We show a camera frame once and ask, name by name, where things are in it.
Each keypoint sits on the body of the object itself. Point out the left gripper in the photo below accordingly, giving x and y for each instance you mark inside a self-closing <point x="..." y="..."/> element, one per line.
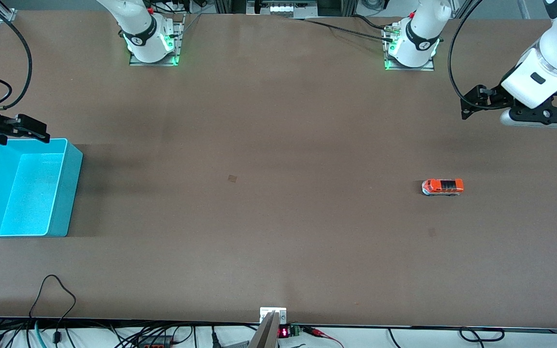
<point x="490" y="100"/>

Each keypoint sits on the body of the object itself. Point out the orange toy bus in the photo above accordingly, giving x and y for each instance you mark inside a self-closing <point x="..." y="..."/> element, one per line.
<point x="443" y="186"/>

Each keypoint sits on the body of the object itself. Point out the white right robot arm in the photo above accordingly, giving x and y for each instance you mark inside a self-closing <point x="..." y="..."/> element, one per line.
<point x="138" y="29"/>

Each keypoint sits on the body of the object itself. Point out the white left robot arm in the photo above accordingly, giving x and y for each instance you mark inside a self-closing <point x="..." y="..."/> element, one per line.
<point x="421" y="34"/>

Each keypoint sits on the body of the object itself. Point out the blue plastic box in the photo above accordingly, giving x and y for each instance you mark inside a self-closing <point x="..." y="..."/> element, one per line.
<point x="27" y="193"/>

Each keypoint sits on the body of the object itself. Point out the aluminium corner profile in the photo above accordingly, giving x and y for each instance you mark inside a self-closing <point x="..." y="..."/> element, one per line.
<point x="7" y="12"/>

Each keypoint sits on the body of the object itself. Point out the white lit device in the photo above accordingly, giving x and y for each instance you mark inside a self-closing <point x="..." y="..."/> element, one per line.
<point x="288" y="8"/>

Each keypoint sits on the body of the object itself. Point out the dark power strip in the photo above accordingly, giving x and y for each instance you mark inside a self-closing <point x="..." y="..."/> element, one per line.
<point x="155" y="344"/>

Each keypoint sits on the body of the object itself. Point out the red clip leads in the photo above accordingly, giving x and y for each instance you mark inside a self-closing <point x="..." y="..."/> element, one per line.
<point x="315" y="331"/>

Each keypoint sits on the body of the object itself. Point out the red digit display module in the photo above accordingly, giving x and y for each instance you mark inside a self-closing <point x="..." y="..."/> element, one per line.
<point x="284" y="332"/>

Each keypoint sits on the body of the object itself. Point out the grey metal bar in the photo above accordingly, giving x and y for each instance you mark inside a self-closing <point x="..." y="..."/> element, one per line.
<point x="265" y="336"/>

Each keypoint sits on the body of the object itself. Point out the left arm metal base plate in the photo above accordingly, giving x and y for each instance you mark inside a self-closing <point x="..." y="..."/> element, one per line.
<point x="426" y="68"/>

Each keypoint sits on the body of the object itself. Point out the aluminium frame profile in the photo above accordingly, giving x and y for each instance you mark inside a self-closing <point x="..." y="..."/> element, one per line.
<point x="223" y="6"/>
<point x="348" y="6"/>

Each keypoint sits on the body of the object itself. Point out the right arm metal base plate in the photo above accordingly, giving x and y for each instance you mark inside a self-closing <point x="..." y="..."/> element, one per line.
<point x="179" y="34"/>

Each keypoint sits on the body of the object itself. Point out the white mounting bracket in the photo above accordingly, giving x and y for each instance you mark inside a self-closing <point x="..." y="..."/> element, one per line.
<point x="266" y="311"/>

